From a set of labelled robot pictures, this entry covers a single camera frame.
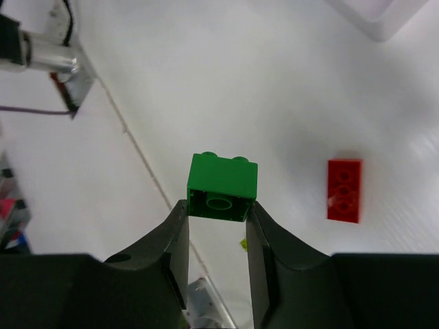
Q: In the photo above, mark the lime lego brick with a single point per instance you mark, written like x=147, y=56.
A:
x=243, y=243

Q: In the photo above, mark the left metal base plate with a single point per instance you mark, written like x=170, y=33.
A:
x=74, y=87

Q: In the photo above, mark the red rectangular lego brick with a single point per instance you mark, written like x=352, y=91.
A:
x=344, y=179

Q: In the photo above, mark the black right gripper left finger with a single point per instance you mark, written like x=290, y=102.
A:
x=142, y=286

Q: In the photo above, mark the green square lego brick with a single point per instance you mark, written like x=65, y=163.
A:
x=221, y=188

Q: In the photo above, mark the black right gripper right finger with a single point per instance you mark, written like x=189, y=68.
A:
x=293, y=285

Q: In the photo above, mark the white divided container right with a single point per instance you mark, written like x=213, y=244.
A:
x=378, y=19

